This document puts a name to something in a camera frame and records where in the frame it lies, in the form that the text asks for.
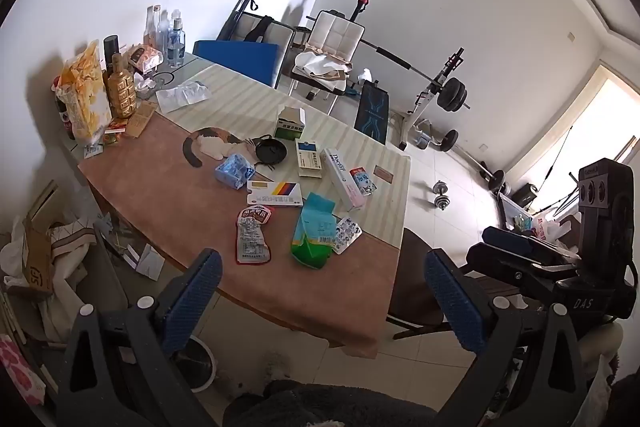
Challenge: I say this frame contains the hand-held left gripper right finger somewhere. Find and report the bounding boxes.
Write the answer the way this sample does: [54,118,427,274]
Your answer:
[424,248,588,427]

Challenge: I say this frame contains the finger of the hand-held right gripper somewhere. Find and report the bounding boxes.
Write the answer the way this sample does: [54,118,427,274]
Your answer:
[482,227,583,260]
[466,243,583,288]

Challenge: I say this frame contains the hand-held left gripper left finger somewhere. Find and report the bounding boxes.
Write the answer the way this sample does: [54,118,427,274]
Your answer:
[56,248,224,427]

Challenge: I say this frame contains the silver blister pill pack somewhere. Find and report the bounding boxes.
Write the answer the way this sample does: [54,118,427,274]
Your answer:
[331,217,363,255]

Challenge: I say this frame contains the small black pan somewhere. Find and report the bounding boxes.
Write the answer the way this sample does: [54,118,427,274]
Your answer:
[248,134,288,170]

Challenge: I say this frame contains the person's right forearm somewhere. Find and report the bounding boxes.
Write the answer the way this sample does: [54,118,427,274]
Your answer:
[575,321,626,388]

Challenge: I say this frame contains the clear plastic storage bin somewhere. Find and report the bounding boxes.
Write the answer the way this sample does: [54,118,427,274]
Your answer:
[497,194,576,248]

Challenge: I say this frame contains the black bag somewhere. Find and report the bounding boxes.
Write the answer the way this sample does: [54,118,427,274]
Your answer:
[510,182,538,208]

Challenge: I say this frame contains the white folded paper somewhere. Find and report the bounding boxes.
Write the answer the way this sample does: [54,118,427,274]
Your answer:
[122,243,166,280]

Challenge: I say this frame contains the white round bin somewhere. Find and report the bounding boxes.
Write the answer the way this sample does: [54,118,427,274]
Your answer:
[172,337,218,395]

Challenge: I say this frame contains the small dumbbell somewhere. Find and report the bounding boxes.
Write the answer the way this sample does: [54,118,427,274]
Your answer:
[432,180,453,211]

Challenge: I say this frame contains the red snack packet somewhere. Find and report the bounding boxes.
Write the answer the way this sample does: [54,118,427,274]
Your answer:
[235,206,273,265]

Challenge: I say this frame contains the cat printed tablecloth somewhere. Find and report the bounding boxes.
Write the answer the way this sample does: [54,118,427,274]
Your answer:
[77,62,413,358]

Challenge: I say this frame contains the curl bar with plates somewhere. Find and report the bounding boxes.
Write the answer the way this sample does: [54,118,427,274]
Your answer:
[440,129,506,192]

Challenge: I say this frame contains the white box with colour stripes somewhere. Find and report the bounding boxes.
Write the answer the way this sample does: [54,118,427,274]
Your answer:
[246,179,304,208]

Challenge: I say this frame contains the blue plastic packet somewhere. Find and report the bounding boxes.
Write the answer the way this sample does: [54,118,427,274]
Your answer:
[215,154,257,190]

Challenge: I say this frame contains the green blue paper carton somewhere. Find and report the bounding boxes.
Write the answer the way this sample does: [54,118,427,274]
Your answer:
[291,193,337,270]

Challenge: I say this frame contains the white beige cloth pile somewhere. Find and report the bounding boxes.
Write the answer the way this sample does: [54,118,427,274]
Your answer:
[0,217,101,343]

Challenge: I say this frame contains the small red blue box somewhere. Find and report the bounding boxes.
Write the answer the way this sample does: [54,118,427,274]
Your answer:
[349,166,377,196]

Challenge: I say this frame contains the barbell rack with weights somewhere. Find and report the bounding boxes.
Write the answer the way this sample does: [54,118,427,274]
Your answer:
[350,0,473,152]

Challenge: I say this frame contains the cardboard box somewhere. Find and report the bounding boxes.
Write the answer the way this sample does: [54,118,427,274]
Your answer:
[22,179,58,303]

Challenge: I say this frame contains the long white pink box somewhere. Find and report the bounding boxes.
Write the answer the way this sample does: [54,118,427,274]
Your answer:
[320,148,366,212]

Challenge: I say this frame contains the white blue medicine box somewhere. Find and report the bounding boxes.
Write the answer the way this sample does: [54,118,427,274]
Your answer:
[295,138,324,179]

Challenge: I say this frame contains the black bench pad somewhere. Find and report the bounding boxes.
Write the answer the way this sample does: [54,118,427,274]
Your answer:
[353,82,391,145]

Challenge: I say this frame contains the brown paper packet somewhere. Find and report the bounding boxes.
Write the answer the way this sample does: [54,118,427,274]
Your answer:
[125,101,156,138]

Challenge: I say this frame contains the pink patterned cloth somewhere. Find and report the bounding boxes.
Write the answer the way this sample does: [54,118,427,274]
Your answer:
[0,334,46,405]

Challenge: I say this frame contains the green white medicine box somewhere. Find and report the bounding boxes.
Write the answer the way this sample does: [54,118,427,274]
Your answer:
[274,105,307,142]

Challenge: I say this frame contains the white plastic bag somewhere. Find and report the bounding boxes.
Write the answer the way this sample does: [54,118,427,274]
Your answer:
[156,81,211,114]

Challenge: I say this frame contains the golden textured bottle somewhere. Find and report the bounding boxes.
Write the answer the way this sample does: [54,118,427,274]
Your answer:
[102,52,137,120]

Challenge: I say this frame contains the dark sauce bottle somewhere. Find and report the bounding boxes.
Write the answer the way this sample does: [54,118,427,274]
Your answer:
[52,77,76,140]

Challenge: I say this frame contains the yellow snack bag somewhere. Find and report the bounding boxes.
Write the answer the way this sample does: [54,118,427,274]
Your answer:
[55,39,113,145]

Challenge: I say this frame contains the blue chair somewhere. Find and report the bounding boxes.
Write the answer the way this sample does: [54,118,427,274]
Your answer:
[192,39,278,88]

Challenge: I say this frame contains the brown white snack packet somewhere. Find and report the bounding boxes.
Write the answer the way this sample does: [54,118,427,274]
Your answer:
[125,44,166,75]

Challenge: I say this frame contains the clear bottle with blue label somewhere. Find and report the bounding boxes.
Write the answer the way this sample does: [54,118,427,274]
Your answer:
[167,9,187,68]

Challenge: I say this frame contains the black spray can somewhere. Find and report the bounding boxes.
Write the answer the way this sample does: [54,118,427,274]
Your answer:
[103,35,121,72]

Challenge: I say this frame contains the clear plastic bottle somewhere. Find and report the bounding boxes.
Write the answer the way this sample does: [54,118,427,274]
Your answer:
[157,9,172,58]

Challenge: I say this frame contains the white padded chair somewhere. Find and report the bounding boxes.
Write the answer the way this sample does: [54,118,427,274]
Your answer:
[290,10,363,115]

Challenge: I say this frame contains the tall clear glass bottle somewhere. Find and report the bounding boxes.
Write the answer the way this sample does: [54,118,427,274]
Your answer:
[145,5,161,50]

